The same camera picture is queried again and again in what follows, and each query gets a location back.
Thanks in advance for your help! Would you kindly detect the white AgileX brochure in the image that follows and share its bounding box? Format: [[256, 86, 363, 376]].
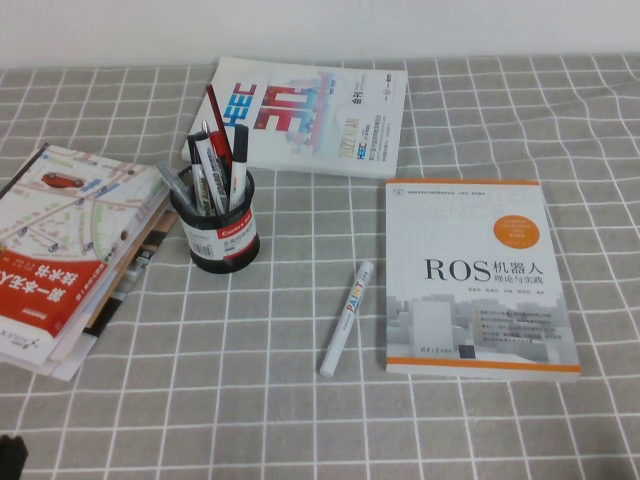
[[0, 144, 174, 374]]

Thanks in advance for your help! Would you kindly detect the white paint marker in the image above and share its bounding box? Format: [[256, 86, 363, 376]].
[[319, 259, 376, 378]]

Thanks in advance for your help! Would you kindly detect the black capped marker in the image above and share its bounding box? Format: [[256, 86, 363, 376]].
[[186, 132, 206, 201]]

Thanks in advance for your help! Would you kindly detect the grey marker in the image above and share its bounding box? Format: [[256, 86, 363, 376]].
[[156, 162, 197, 214]]

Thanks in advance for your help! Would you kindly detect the white and orange ROS book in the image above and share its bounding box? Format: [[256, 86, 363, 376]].
[[384, 177, 584, 384]]

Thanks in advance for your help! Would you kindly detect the white marker with black cap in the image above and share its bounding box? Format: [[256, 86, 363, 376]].
[[227, 123, 251, 214]]

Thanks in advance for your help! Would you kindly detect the white booklet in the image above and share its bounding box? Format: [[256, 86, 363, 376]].
[[0, 329, 99, 383]]

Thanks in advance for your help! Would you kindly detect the thin tan-covered book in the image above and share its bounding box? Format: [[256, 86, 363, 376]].
[[49, 207, 180, 362]]

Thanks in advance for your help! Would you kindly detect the red capped pen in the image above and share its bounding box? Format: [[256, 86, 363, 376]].
[[208, 130, 233, 174]]

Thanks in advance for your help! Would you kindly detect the magazine with dark photos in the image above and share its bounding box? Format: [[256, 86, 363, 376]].
[[82, 212, 179, 337]]

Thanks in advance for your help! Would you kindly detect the white HEEC conference book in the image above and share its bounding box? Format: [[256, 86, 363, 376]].
[[192, 55, 409, 179]]

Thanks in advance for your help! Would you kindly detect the black marker with printed body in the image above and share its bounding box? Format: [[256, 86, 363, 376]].
[[194, 135, 229, 215]]

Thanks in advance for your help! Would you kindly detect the black mesh pen holder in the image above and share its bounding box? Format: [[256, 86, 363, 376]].
[[168, 164, 262, 275]]

